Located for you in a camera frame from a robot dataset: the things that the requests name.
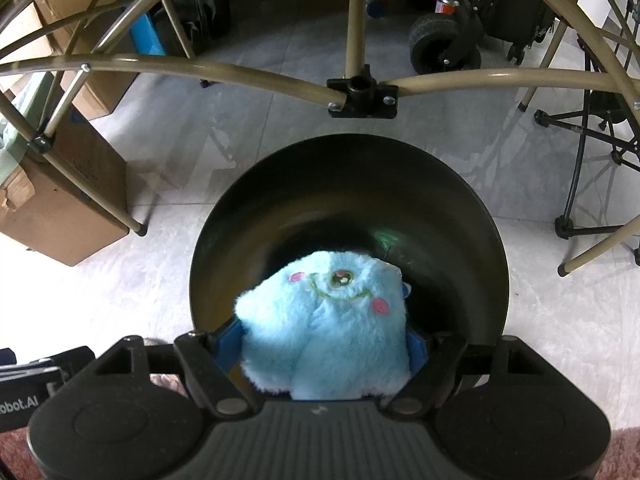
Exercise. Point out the blue panel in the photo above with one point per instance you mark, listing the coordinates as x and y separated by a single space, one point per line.
145 35

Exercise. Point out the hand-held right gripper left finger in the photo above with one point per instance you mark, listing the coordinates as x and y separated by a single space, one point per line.
230 347

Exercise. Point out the light blue plush toy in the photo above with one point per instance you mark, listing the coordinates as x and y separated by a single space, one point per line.
325 330

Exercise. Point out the pink fluffy fabric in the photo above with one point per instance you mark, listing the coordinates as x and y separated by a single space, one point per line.
620 460

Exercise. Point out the black round bin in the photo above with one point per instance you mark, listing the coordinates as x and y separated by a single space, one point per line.
350 185

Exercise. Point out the cardboard box with green liner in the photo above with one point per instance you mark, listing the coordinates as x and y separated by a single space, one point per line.
65 200

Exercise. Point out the red spray can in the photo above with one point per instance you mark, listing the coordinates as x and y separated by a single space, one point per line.
446 5

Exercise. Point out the blue round object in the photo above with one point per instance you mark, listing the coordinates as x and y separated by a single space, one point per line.
375 6

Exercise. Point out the black folding chair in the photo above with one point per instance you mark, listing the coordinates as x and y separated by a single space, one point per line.
575 122

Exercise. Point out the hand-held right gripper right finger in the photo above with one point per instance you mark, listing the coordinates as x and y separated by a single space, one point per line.
419 350

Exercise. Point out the olive folding camping table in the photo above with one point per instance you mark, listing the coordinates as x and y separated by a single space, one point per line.
360 90

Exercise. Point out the black wagon wheel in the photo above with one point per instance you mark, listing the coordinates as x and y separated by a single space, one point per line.
430 42

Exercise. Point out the black wheeled case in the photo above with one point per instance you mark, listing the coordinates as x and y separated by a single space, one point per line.
510 0

